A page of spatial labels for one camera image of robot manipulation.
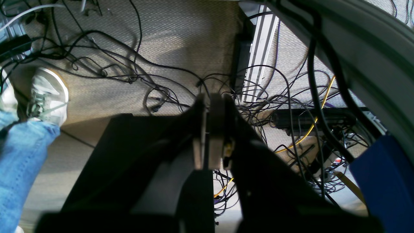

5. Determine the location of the blue jeans leg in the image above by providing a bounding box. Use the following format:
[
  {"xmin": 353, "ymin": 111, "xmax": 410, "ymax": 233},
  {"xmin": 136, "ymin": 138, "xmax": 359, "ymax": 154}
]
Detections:
[{"xmin": 0, "ymin": 112, "xmax": 60, "ymax": 233}]

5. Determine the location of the yellow cable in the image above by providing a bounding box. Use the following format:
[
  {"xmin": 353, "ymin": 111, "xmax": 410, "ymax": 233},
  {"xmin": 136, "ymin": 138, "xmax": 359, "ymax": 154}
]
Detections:
[{"xmin": 213, "ymin": 75, "xmax": 336, "ymax": 198}]

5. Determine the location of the white sneaker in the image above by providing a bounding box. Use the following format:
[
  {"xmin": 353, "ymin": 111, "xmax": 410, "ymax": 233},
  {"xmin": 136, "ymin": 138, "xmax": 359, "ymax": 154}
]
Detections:
[{"xmin": 27, "ymin": 67, "xmax": 69, "ymax": 127}]

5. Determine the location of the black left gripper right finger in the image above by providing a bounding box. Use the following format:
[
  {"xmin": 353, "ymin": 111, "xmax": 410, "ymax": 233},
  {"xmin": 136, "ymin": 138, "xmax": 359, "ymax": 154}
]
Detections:
[{"xmin": 209, "ymin": 94, "xmax": 384, "ymax": 233}]

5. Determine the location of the black power strip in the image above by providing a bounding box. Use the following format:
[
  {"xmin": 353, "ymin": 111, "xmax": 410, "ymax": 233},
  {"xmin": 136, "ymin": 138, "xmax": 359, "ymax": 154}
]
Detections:
[{"xmin": 270, "ymin": 108, "xmax": 357, "ymax": 130}]

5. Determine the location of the blue box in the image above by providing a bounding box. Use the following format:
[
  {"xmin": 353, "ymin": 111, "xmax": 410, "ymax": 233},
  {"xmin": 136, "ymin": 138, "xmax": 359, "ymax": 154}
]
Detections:
[{"xmin": 350, "ymin": 135, "xmax": 414, "ymax": 233}]

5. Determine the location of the aluminium frame rail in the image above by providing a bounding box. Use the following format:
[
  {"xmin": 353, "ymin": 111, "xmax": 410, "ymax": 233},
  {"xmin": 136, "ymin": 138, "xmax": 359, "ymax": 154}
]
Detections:
[{"xmin": 239, "ymin": 2, "xmax": 280, "ymax": 104}]

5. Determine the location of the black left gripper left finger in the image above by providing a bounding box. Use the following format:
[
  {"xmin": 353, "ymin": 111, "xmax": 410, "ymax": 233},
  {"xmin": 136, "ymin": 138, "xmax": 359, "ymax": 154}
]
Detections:
[{"xmin": 36, "ymin": 94, "xmax": 215, "ymax": 233}]

